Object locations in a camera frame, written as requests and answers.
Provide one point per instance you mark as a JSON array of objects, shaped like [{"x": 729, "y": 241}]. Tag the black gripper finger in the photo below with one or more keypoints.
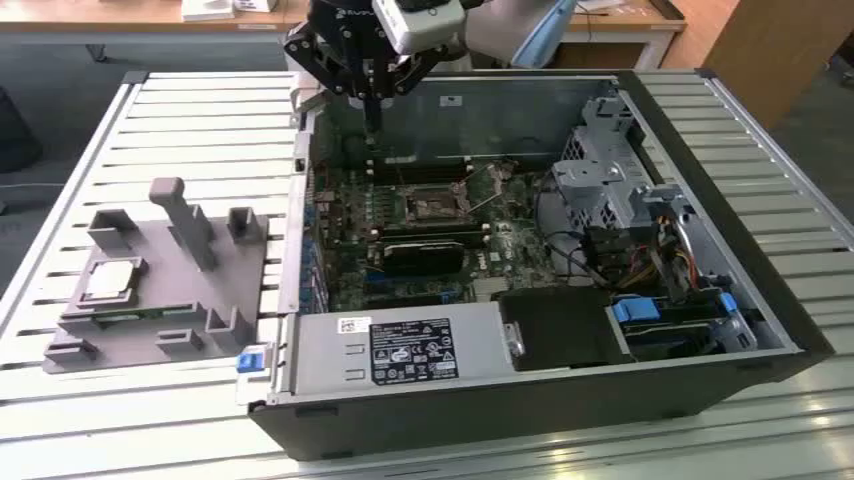
[
  {"x": 416, "y": 70},
  {"x": 320, "y": 60}
]

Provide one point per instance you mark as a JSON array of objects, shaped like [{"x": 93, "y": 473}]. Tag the silver CPU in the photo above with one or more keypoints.
[{"x": 113, "y": 278}]

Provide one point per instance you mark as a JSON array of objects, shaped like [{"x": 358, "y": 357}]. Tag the CPU socket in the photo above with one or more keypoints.
[{"x": 433, "y": 205}]

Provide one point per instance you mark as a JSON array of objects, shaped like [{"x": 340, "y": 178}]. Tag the black RAM slot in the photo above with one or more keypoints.
[
  {"x": 420, "y": 166},
  {"x": 429, "y": 229},
  {"x": 420, "y": 177},
  {"x": 433, "y": 238}
]

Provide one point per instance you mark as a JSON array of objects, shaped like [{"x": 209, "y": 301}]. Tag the silver drive cage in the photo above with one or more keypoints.
[{"x": 600, "y": 175}]

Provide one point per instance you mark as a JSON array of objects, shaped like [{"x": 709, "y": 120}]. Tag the black graphics card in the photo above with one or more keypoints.
[{"x": 420, "y": 257}]

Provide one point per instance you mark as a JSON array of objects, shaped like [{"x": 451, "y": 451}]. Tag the green motherboard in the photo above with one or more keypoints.
[{"x": 520, "y": 250}]

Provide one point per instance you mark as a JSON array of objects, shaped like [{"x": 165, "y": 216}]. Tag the silver chipset heatsink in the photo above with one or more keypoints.
[{"x": 489, "y": 289}]

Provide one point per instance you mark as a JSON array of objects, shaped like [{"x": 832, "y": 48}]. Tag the wooden cabinet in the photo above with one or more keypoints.
[{"x": 767, "y": 50}]

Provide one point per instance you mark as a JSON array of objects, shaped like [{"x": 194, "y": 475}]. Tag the grey parts rack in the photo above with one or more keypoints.
[{"x": 166, "y": 300}]

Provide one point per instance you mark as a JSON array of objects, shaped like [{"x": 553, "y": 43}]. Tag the green RAM stick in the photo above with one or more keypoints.
[{"x": 146, "y": 314}]

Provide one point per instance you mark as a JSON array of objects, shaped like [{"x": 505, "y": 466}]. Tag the blue disk carrier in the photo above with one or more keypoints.
[{"x": 633, "y": 310}]

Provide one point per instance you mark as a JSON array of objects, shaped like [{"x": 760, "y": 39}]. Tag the grey power supply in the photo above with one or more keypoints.
[{"x": 320, "y": 360}]

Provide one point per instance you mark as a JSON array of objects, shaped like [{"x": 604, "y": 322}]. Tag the blue case latch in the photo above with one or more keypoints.
[{"x": 249, "y": 362}]

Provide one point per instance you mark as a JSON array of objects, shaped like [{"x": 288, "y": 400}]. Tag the black PC case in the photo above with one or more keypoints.
[{"x": 467, "y": 425}]

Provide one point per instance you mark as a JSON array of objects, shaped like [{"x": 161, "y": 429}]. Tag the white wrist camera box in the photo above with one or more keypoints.
[{"x": 420, "y": 25}]

